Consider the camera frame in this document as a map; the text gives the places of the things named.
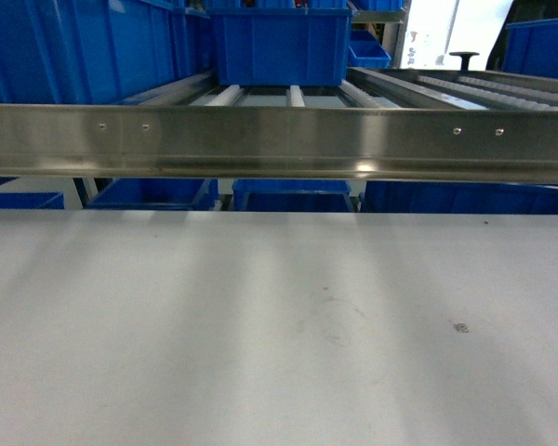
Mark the small qr sticker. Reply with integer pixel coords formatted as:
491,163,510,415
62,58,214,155
453,322,470,334

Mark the large blue bin far left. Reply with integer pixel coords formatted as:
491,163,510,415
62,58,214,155
0,1,211,104

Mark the large blue bin shelf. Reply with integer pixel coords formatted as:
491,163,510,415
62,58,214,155
209,8,352,87
502,19,558,79

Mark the large blue bin right shelf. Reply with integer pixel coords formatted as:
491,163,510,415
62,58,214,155
502,19,558,79

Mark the stainless steel roller shelf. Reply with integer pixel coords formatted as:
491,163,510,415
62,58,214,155
0,68,558,184

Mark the large blue bin centre shelf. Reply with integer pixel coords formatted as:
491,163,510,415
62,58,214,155
209,8,352,87

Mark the small blue bin back right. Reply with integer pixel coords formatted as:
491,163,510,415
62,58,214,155
348,30,392,69

